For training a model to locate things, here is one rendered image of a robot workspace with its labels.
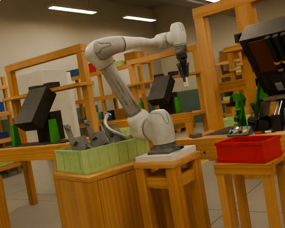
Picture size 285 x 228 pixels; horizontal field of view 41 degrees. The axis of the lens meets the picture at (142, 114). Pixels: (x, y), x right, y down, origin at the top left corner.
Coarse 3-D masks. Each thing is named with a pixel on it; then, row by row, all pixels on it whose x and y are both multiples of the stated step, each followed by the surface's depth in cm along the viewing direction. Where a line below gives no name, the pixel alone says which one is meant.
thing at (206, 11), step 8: (224, 0) 306; (232, 0) 301; (240, 0) 297; (248, 0) 293; (256, 0) 290; (200, 8) 321; (208, 8) 316; (216, 8) 311; (224, 8) 307; (232, 8) 304; (200, 16) 322; (208, 16) 323
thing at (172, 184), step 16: (144, 176) 239; (160, 176) 236; (176, 176) 224; (192, 176) 240; (144, 192) 240; (176, 192) 225; (192, 192) 246; (144, 208) 242; (176, 208) 226; (144, 224) 244; (176, 224) 228; (208, 224) 247
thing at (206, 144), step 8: (208, 136) 274; (216, 136) 267; (224, 136) 260; (184, 144) 277; (192, 144) 272; (200, 144) 268; (208, 144) 264; (200, 152) 269; (208, 152) 264; (216, 152) 260
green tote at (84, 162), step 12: (108, 144) 271; (120, 144) 278; (132, 144) 285; (144, 144) 293; (60, 156) 283; (72, 156) 268; (84, 156) 259; (96, 156) 265; (108, 156) 271; (120, 156) 278; (132, 156) 285; (60, 168) 286; (72, 168) 271; (84, 168) 258; (96, 168) 264
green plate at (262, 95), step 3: (258, 81) 258; (258, 84) 258; (258, 87) 258; (258, 90) 259; (261, 90) 258; (258, 93) 260; (261, 93) 259; (264, 93) 258; (258, 96) 260; (261, 96) 259; (264, 96) 258; (267, 96) 256; (258, 99) 261; (261, 99) 259; (258, 102) 262
